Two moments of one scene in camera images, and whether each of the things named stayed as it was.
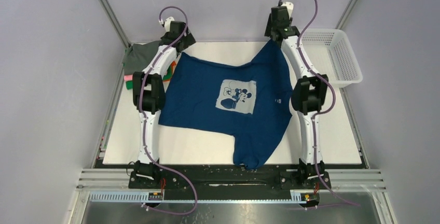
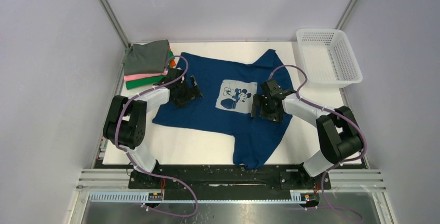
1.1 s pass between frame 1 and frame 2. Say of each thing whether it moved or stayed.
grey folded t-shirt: stayed
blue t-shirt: stayed
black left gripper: moved
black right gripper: moved
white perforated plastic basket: stayed
